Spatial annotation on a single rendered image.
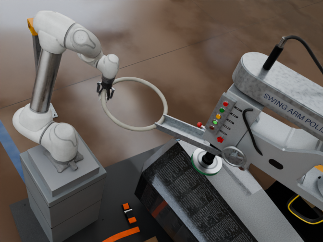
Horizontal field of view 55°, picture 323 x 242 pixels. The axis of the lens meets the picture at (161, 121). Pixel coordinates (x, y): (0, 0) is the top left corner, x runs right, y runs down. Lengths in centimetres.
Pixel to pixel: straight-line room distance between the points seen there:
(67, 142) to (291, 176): 124
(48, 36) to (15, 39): 270
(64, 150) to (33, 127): 21
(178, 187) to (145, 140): 117
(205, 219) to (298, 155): 76
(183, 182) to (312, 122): 99
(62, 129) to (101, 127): 152
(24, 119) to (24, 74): 196
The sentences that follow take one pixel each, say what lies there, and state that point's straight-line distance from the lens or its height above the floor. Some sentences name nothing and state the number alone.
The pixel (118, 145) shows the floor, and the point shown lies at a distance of 316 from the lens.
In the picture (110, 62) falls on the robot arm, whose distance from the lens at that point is 201.
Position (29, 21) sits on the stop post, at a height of 108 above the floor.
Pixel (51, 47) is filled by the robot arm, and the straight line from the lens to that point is 160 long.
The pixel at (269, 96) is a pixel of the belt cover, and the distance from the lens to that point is 154.
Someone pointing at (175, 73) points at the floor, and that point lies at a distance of 409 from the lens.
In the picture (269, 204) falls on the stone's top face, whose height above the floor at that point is 87.
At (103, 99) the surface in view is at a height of 100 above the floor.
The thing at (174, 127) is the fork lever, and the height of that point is 96.
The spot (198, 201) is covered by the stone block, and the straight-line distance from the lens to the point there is 214.
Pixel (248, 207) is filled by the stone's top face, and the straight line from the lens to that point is 215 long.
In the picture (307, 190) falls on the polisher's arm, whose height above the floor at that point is 128.
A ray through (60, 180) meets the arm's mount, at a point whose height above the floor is 88.
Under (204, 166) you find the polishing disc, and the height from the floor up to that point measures 90.
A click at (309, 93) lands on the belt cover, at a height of 174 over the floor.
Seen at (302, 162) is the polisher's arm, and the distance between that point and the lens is 174.
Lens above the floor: 258
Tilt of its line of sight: 48 degrees down
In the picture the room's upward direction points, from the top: 20 degrees clockwise
